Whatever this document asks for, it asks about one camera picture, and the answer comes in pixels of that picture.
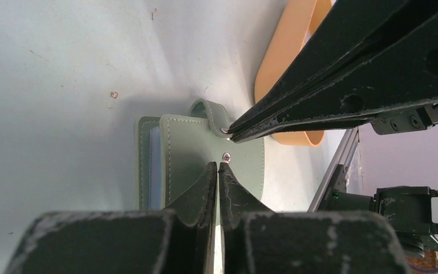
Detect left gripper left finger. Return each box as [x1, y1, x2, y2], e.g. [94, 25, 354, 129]
[5, 162, 217, 273]

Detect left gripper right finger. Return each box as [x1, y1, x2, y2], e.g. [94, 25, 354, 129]
[218, 163, 411, 273]

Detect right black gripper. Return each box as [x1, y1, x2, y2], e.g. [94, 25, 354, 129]
[228, 0, 438, 144]

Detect orange plastic tray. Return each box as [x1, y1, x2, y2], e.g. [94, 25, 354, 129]
[254, 0, 335, 147]

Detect aluminium frame rail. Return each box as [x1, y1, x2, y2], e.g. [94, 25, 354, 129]
[308, 128, 363, 212]

